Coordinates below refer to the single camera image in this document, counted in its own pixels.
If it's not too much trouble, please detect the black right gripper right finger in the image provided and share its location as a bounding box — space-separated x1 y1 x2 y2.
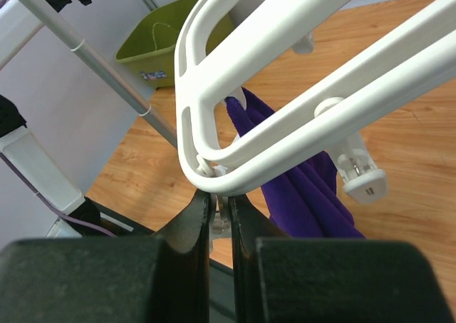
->
228 195 454 322

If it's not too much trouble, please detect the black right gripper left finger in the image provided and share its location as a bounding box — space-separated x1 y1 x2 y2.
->
1 190 210 322

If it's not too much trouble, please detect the purple cloth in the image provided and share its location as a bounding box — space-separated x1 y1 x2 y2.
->
224 86 366 239

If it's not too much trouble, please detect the white clip sock hanger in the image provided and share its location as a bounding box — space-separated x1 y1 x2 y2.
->
174 0 456 245

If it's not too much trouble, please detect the green plastic laundry basket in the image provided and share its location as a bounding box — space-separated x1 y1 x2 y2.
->
114 0 236 89

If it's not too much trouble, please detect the white and grey drying rack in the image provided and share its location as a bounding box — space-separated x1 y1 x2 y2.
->
19 0 177 148

